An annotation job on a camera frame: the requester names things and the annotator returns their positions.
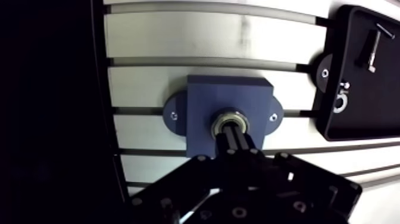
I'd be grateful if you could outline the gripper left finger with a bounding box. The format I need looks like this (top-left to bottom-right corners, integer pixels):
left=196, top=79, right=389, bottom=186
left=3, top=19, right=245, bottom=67
left=124, top=124, right=239, bottom=224

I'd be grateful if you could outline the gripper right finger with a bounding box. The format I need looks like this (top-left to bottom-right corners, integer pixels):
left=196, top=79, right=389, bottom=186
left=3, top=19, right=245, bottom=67
left=234, top=125, right=363, bottom=224

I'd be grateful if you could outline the steel bearing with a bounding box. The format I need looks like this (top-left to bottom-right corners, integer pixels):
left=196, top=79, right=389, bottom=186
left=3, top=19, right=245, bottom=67
left=210, top=109, right=251, bottom=140

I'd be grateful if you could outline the black tray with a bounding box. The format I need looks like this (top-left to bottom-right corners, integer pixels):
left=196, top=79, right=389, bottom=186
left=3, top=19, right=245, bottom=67
left=313, top=4, right=400, bottom=142

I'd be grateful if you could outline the steel bolt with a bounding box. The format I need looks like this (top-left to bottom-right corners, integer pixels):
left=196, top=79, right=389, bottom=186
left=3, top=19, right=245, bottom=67
left=367, top=29, right=383, bottom=74

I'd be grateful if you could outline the dark blue-grey housing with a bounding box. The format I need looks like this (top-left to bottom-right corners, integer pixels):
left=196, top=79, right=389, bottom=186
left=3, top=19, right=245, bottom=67
left=162, top=74, right=285, bottom=158

